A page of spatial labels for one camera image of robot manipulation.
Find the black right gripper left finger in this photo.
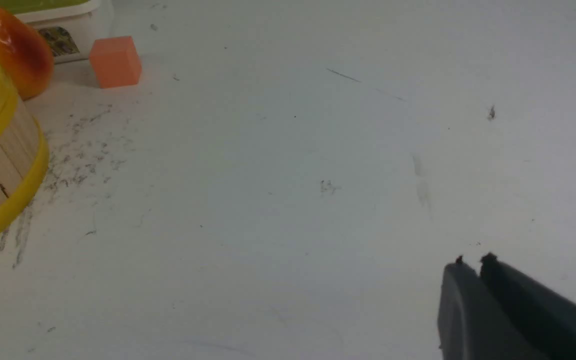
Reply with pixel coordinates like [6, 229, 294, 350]
[437, 255, 547, 360]

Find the orange foam cube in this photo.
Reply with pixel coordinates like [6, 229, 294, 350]
[88, 36, 142, 89]

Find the orange toy pear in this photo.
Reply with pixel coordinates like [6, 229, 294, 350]
[0, 7, 55, 101]

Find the yellow bamboo steamer basket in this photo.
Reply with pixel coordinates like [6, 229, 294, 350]
[0, 98, 50, 234]

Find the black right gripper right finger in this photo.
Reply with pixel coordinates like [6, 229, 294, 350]
[480, 252, 576, 360]

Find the green lidded white box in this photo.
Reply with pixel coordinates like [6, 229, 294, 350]
[0, 0, 114, 64]

